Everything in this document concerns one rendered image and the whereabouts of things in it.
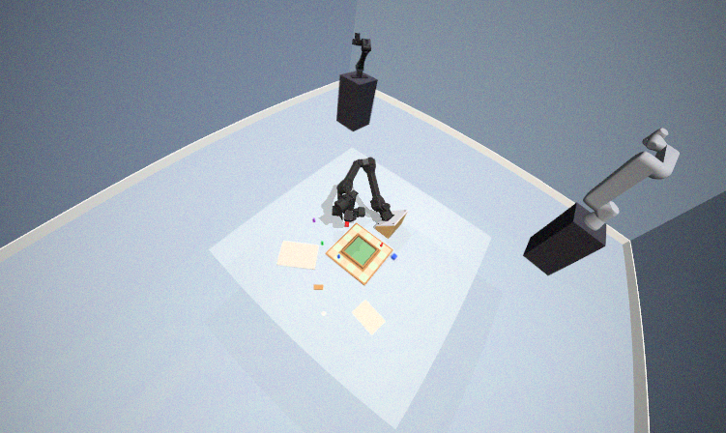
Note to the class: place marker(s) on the white flat sheet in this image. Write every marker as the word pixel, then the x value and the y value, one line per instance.
pixel 298 255

